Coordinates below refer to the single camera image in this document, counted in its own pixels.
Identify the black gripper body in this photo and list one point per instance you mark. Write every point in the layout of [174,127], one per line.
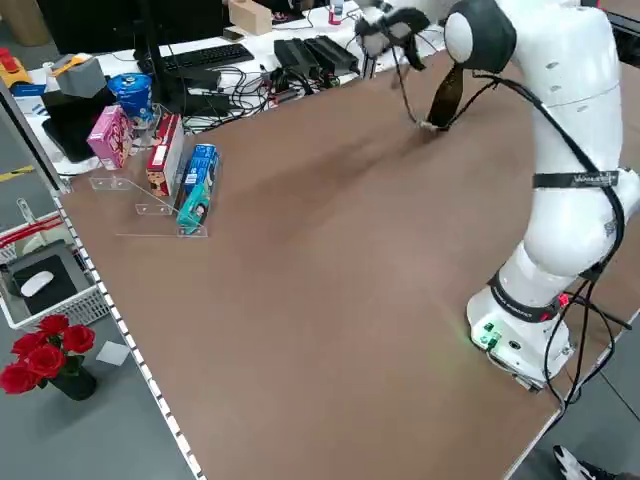
[412,22]

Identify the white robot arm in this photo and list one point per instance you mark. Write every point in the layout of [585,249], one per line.
[565,60]

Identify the black power brick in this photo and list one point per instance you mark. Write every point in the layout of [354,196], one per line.
[332,52]
[295,55]

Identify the light wooden box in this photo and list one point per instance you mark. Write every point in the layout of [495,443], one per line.
[250,17]

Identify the black keyboard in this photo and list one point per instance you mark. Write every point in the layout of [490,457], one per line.
[205,56]

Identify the blue cookie packet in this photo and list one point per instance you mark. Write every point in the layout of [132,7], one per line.
[202,167]

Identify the red white snack box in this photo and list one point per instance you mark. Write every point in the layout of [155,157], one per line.
[165,160]

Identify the black monitor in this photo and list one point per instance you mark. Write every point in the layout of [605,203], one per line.
[125,20]

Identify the green snack packet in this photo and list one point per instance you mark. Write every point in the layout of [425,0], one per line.
[196,212]

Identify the blue snack can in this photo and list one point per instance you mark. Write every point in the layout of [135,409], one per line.
[132,100]

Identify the pink snack box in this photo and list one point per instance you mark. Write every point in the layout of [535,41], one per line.
[110,137]

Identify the clear acrylic snack shelf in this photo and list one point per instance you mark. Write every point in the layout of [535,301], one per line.
[125,182]

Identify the black case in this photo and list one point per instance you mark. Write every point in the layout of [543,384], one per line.
[75,130]

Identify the blue white carton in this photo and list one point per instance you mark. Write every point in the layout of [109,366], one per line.
[30,97]

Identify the yellow toy truck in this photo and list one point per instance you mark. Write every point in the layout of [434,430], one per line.
[12,70]

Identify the white plastic basket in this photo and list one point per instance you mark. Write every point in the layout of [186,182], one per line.
[85,305]

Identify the white paper card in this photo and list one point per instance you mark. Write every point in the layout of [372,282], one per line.
[112,352]

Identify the black mouse pad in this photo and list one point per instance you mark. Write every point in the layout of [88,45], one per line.
[55,295]

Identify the white computer mouse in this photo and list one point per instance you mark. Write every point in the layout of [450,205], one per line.
[37,284]

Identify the person's shoe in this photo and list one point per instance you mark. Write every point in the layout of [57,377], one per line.
[580,465]

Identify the red roses bunch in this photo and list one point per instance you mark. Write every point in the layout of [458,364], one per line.
[45,350]

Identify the black vase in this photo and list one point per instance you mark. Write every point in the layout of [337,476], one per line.
[75,385]

